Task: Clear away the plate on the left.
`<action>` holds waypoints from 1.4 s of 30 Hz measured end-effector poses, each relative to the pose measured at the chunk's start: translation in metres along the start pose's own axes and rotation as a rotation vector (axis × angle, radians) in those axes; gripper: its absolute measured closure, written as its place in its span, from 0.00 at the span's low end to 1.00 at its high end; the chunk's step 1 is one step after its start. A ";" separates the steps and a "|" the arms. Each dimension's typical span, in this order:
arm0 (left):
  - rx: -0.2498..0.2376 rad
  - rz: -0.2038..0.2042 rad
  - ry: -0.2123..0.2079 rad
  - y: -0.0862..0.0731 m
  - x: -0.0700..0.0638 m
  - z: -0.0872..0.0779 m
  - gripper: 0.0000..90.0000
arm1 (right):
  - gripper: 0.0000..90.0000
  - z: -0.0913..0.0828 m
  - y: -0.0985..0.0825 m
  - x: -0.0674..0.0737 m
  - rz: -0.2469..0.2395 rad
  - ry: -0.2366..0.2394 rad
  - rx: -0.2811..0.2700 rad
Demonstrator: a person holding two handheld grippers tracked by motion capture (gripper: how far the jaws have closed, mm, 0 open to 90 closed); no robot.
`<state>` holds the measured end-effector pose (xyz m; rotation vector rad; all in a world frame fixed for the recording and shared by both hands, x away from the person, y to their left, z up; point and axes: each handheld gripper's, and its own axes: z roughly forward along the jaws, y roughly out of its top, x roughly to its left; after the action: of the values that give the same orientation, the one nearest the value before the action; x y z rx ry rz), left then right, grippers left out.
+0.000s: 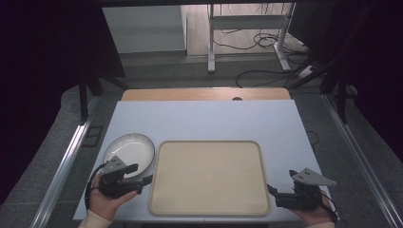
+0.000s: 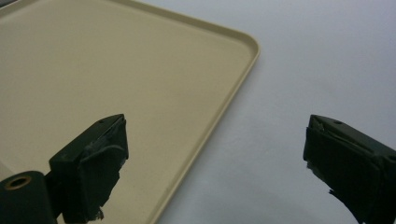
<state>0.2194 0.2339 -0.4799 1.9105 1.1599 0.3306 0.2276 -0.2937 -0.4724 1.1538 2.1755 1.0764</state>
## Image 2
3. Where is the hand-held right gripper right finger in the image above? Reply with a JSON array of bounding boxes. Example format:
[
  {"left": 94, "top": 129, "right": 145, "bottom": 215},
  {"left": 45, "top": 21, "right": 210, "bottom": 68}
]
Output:
[{"left": 303, "top": 114, "right": 396, "bottom": 224}]

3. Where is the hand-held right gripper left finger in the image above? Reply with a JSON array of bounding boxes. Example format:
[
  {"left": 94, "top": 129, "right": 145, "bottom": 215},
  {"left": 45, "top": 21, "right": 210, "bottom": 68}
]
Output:
[{"left": 45, "top": 113, "right": 130, "bottom": 224}]

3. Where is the beige plastic tray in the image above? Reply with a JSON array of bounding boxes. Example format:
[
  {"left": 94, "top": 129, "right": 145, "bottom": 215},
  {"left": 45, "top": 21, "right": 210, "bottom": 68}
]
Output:
[{"left": 0, "top": 0, "right": 262, "bottom": 224}]

